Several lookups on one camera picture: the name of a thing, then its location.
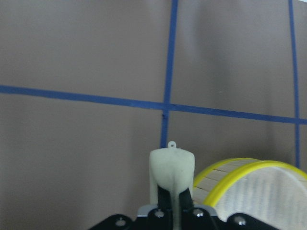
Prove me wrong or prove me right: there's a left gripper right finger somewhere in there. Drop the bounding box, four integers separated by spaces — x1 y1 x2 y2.
179 189 276 230

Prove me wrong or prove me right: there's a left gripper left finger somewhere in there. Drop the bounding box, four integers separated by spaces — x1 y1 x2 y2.
90 187 173 230

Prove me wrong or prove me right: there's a white steamed bun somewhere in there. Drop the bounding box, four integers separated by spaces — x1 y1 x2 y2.
149 141 195 230

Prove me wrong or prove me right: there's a near yellow bamboo steamer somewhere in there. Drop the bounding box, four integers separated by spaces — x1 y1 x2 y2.
192 157 307 222

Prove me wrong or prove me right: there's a white steamer cloth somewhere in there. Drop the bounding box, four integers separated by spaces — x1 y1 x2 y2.
215 167 307 226

